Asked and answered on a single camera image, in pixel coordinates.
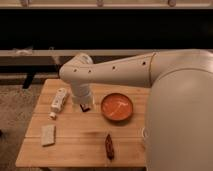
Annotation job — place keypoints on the white plastic bottle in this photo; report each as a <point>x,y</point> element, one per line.
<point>58,102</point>

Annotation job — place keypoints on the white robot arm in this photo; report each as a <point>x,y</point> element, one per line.
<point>178,131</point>

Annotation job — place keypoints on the orange bowl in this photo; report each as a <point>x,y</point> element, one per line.
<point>116,107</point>

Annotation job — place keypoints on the dark chocolate bar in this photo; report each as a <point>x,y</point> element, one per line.
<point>84,107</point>

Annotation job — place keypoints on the wooden table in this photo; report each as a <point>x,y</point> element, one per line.
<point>85,139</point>

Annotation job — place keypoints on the white cup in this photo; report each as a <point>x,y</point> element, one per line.
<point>144,132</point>

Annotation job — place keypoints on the grey sponge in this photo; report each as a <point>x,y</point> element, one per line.
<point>48,135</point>

